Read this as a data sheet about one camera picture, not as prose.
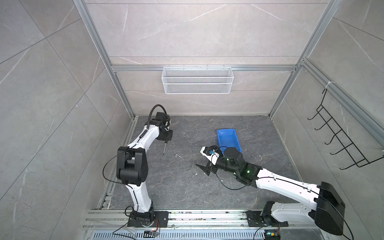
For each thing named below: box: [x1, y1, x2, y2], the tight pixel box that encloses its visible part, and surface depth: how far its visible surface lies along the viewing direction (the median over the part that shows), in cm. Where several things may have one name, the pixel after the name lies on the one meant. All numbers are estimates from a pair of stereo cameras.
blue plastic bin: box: [216, 128, 242, 156], surface depth 109 cm
